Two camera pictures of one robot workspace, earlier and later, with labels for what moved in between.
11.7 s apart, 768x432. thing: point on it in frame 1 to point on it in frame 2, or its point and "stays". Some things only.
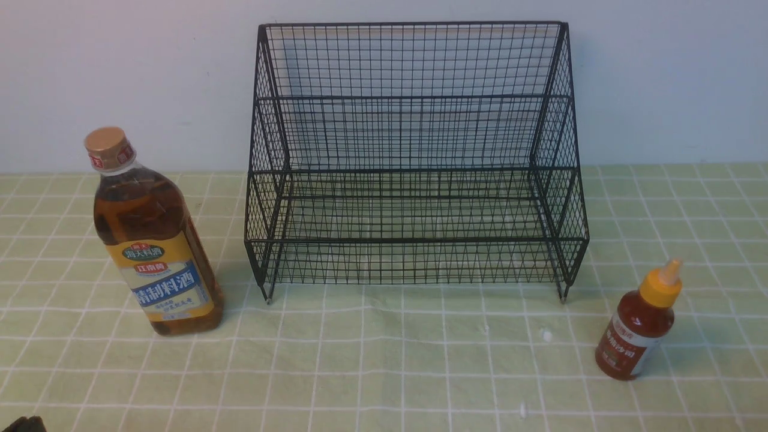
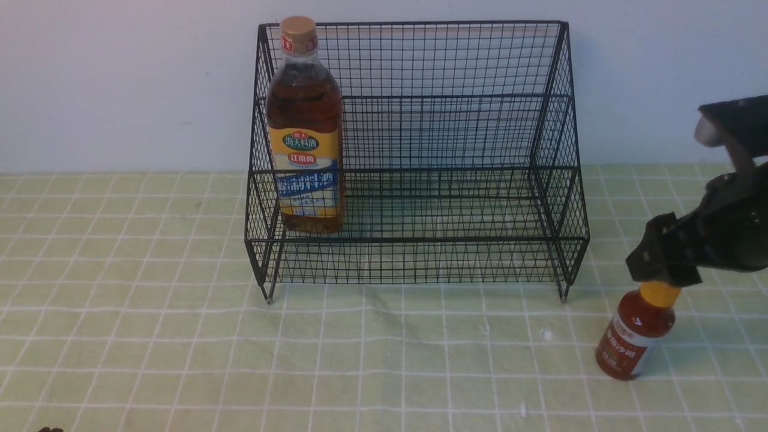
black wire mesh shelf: [414, 153] stays
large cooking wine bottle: [144, 221] to [306, 128]
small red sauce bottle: [644, 317] stays
